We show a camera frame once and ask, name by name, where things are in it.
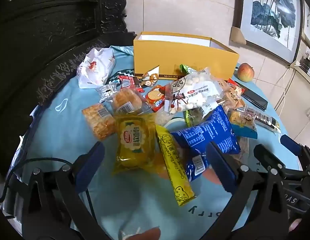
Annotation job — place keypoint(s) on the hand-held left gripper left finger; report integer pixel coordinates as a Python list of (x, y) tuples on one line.
[(91, 166)]

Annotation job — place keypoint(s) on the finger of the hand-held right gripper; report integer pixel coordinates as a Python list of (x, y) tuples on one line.
[(266, 155), (289, 142)]

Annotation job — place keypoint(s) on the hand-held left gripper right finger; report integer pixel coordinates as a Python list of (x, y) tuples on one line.
[(219, 167)]

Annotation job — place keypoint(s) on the lime green clear packet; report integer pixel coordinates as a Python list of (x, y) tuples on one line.
[(192, 117)]

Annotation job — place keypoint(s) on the brown pastry packet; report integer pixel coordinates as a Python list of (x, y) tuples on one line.
[(232, 100)]

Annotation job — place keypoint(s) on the yellow cardboard box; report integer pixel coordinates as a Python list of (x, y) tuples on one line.
[(170, 57)]

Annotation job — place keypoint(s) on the person's right hand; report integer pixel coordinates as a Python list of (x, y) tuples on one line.
[(296, 232)]

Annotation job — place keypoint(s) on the dark long snack packet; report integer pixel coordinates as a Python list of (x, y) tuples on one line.
[(267, 121)]

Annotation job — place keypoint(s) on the blue edged fried snack packet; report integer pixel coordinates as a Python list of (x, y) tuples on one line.
[(241, 121)]

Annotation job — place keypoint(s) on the light blue printed tablecloth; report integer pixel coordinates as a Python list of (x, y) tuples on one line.
[(70, 130)]

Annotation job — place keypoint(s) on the yellow rice cracker stick packet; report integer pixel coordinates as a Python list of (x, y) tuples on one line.
[(175, 170)]

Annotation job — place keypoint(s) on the orange cracker packet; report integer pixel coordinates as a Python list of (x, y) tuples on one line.
[(100, 120)]

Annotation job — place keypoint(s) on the yellow bread packet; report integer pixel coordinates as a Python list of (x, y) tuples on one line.
[(135, 140)]

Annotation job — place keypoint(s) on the black smartphone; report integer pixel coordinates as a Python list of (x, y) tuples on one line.
[(254, 98)]

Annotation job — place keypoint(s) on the clear cake packet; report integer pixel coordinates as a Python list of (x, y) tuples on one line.
[(126, 100)]

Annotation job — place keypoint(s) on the small silver clear packet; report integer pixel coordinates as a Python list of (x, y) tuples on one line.
[(106, 91)]

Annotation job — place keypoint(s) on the red orange snack packet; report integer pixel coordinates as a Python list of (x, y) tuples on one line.
[(234, 84)]

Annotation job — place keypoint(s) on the clear bag of white candy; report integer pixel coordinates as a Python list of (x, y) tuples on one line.
[(197, 90)]

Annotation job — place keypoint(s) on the red apple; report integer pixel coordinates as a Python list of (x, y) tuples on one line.
[(246, 72)]

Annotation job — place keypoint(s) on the small red packet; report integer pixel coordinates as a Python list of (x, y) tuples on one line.
[(127, 81)]

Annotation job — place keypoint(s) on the red round biscuit packet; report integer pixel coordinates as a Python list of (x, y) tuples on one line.
[(155, 97)]

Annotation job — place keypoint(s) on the white plastic bag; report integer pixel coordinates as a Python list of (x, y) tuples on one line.
[(95, 67)]

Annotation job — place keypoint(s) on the small green packet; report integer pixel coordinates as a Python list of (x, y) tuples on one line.
[(185, 68)]

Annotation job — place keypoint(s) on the gold wrapped candy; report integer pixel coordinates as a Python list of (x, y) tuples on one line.
[(151, 76)]

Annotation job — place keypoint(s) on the cardboard corner protector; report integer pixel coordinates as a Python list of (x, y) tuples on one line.
[(237, 35)]

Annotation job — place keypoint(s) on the framed blue lotus painting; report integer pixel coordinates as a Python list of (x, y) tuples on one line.
[(269, 10)]

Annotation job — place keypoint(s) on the dark carved wooden furniture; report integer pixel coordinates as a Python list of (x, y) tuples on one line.
[(45, 30)]

